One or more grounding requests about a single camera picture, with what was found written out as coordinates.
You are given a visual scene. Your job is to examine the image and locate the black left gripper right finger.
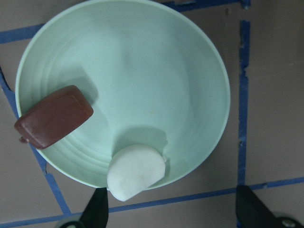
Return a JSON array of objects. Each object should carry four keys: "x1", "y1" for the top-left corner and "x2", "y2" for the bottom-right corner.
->
[{"x1": 235, "y1": 185, "x2": 280, "y2": 228}]

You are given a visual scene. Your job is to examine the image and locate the white round bun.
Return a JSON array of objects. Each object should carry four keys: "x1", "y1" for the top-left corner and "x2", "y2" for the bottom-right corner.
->
[{"x1": 107, "y1": 144, "x2": 166, "y2": 202}]

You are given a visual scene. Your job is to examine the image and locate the brown rectangular bun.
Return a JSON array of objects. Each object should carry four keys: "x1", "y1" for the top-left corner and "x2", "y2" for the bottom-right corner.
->
[{"x1": 14, "y1": 85, "x2": 94, "y2": 150}]

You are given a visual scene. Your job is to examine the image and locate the light green plate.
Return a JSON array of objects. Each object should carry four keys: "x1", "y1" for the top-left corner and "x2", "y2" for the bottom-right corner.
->
[{"x1": 15, "y1": 0, "x2": 230, "y2": 188}]

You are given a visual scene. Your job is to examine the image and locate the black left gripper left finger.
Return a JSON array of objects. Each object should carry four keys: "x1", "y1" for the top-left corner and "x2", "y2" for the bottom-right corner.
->
[{"x1": 79, "y1": 188, "x2": 109, "y2": 228}]

